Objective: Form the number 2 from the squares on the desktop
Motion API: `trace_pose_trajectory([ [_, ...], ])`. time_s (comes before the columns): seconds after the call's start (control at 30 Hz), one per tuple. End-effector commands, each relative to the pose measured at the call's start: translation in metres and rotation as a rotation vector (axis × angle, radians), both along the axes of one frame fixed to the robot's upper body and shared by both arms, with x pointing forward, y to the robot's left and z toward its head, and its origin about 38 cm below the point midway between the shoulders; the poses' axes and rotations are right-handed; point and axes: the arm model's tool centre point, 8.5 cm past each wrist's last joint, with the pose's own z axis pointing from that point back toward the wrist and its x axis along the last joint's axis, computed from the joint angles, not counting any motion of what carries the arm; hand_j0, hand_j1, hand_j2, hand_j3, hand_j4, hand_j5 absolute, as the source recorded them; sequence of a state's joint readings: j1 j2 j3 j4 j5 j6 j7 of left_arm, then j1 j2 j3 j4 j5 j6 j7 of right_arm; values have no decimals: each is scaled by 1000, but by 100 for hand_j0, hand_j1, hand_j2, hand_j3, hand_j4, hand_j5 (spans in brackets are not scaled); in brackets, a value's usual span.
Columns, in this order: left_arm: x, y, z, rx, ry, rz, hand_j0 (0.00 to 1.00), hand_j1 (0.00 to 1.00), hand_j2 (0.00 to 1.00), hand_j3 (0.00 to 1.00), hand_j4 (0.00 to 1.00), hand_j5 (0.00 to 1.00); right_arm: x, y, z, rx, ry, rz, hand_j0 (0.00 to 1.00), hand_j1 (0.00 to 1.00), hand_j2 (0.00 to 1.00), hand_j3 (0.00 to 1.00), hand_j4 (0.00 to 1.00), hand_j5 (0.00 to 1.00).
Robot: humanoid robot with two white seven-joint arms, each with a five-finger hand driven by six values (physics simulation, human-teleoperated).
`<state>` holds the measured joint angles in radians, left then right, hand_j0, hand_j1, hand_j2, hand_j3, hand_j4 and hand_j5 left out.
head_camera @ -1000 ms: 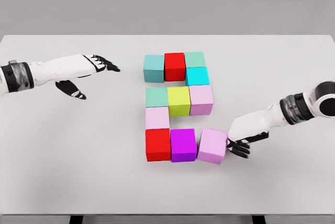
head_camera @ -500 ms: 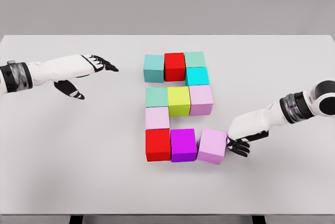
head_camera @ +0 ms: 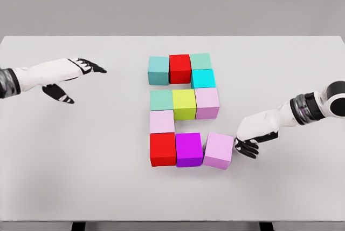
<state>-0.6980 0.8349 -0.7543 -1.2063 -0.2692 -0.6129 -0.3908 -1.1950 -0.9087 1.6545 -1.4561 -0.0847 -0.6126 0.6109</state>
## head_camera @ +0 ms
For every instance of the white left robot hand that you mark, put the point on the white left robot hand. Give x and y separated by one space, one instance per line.
58 70

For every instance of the mint green cube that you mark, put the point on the mint green cube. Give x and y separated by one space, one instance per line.
200 61
161 100

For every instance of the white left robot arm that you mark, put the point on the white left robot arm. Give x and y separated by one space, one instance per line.
19 78

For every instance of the purple cube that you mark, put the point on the purple cube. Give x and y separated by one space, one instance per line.
188 149

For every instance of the pink cube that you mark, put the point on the pink cube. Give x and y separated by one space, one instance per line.
207 102
162 121
218 150

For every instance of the red cube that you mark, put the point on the red cube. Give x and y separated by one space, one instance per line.
180 68
162 148

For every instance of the teal cube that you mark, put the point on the teal cube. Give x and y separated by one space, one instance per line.
158 69

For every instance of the yellow-green cube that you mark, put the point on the yellow-green cube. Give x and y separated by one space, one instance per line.
184 104

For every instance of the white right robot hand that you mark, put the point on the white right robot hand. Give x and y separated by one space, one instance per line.
249 134

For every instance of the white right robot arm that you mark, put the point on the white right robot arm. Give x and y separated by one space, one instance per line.
310 104

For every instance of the cyan cube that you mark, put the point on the cyan cube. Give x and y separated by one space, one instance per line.
203 78

